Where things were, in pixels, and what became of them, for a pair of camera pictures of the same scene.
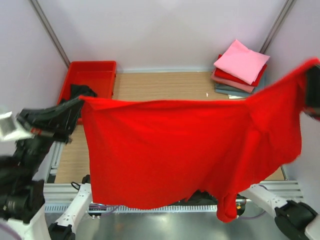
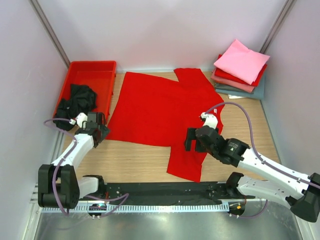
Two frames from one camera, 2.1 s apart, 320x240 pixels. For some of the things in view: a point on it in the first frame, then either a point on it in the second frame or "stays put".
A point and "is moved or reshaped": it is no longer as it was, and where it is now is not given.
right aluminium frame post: (274, 30) stays put
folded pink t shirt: (242, 62) stays put
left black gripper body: (46, 125) -> (94, 120)
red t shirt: (159, 153) is moved or reshaped
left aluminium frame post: (51, 32) stays put
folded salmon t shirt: (236, 84) stays put
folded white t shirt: (231, 97) stays put
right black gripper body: (312, 89) -> (193, 139)
